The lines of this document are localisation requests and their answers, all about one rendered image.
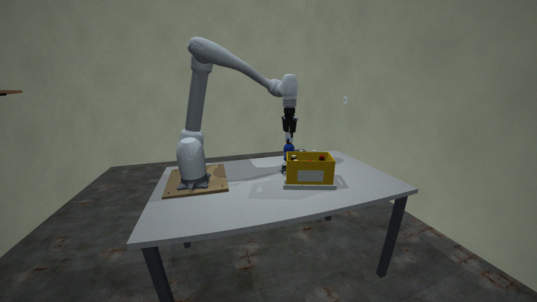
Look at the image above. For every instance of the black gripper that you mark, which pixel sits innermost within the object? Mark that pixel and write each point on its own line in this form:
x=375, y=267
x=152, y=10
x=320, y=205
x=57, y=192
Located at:
x=289, y=123

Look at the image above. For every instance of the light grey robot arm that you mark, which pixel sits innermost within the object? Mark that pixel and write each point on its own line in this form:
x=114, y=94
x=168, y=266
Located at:
x=204, y=54

